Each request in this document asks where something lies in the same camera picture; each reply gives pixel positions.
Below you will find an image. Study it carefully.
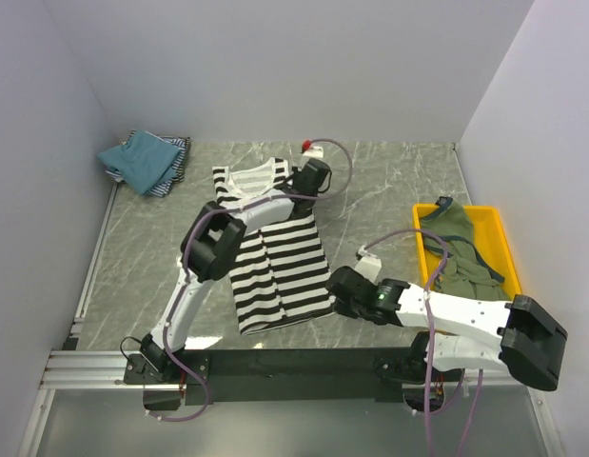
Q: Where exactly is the black white striped tank top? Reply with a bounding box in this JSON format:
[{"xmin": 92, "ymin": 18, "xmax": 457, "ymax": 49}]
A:
[{"xmin": 212, "ymin": 158, "xmax": 332, "ymax": 335}]

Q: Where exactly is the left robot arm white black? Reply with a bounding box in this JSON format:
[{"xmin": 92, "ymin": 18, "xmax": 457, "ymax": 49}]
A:
[{"xmin": 124, "ymin": 158, "xmax": 331, "ymax": 384}]

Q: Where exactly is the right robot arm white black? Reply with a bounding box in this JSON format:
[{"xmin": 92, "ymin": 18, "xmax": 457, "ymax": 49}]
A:
[{"xmin": 326, "ymin": 267, "xmax": 568, "ymax": 391}]

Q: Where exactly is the folded blue striped tank top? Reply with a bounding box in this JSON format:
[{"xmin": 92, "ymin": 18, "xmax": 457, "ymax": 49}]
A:
[{"xmin": 98, "ymin": 131, "xmax": 188, "ymax": 197}]

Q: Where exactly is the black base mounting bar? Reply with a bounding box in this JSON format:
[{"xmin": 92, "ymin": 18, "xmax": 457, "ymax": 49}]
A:
[{"xmin": 123, "ymin": 345, "xmax": 464, "ymax": 411}]

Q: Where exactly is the dark green garment in bin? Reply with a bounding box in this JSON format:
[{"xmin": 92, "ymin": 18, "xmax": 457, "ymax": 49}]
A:
[{"xmin": 420, "ymin": 196, "xmax": 509, "ymax": 301}]

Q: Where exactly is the yellow plastic bin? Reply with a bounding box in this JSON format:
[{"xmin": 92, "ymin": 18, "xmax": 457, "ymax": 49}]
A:
[{"xmin": 416, "ymin": 206, "xmax": 521, "ymax": 298}]

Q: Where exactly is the folded black striped garment underneath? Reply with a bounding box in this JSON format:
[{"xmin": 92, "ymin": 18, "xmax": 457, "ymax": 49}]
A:
[{"xmin": 173, "ymin": 137, "xmax": 191, "ymax": 183}]

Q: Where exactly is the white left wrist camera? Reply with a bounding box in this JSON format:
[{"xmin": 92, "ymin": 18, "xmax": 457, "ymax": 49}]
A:
[{"xmin": 302, "ymin": 140, "xmax": 324, "ymax": 160}]

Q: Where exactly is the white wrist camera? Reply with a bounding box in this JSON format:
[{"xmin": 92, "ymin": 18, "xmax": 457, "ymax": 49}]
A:
[
  {"xmin": 302, "ymin": 140, "xmax": 324, "ymax": 160},
  {"xmin": 354, "ymin": 246, "xmax": 383, "ymax": 283}
]

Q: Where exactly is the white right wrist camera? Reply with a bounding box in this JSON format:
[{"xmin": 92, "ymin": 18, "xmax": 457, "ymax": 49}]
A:
[{"xmin": 354, "ymin": 246, "xmax": 383, "ymax": 283}]

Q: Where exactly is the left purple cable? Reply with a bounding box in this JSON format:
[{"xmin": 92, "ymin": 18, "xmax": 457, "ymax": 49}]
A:
[{"xmin": 155, "ymin": 137, "xmax": 353, "ymax": 424}]

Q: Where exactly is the aluminium frame rail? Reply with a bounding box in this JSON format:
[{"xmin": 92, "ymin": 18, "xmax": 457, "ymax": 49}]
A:
[{"xmin": 17, "ymin": 180, "xmax": 181, "ymax": 457}]

